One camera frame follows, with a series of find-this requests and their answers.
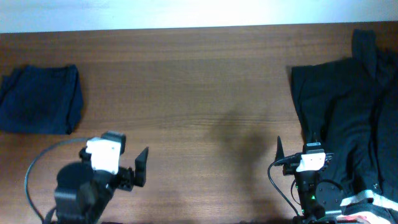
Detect black garment pile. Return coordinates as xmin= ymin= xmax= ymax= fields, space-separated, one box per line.
xmin=291 ymin=30 xmax=397 ymax=201

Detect white striped waistband garment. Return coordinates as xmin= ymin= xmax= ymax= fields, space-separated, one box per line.
xmin=340 ymin=189 xmax=398 ymax=212

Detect navy blue shorts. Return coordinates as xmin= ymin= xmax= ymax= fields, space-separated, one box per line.
xmin=1 ymin=65 xmax=83 ymax=134

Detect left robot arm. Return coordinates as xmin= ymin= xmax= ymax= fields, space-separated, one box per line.
xmin=44 ymin=131 xmax=149 ymax=224

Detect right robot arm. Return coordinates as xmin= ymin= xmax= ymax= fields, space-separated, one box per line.
xmin=270 ymin=138 xmax=343 ymax=223

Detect red white object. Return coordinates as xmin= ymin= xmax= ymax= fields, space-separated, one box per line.
xmin=336 ymin=212 xmax=391 ymax=224

